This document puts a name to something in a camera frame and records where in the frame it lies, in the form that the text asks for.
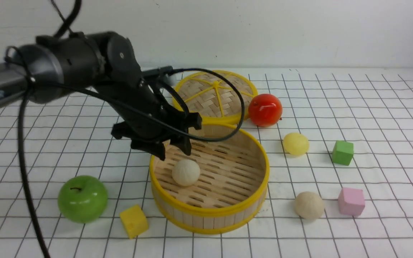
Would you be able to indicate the yellow-rimmed woven steamer lid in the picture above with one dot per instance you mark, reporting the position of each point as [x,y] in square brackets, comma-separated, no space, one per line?
[214,99]

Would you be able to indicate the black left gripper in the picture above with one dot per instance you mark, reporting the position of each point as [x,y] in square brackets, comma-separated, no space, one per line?
[149,120]

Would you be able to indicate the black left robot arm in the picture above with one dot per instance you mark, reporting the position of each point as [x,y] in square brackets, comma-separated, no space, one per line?
[106,62]

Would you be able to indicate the yellow-rimmed bamboo steamer tray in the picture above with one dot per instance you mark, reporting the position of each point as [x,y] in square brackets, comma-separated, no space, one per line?
[230,191]

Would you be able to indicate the pink cube block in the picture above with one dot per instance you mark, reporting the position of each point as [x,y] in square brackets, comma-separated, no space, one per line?
[351,201]

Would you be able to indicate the green apple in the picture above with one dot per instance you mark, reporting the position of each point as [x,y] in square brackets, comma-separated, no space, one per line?
[82,199]

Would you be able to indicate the green cube block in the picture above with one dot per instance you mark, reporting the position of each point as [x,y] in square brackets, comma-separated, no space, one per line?
[343,152]

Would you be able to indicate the white grid-pattern tablecloth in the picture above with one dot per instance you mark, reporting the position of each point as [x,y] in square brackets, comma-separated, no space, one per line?
[372,108]

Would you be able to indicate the red tomato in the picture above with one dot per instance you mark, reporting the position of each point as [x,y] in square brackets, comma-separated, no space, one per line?
[265,110]

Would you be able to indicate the beige bun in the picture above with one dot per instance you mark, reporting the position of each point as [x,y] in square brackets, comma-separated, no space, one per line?
[309,205]
[186,172]

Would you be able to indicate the yellow cube block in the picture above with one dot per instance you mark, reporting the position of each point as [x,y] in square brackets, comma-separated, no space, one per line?
[134,221]

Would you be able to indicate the yellow round bun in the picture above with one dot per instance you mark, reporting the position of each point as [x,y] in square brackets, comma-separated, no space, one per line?
[296,144]

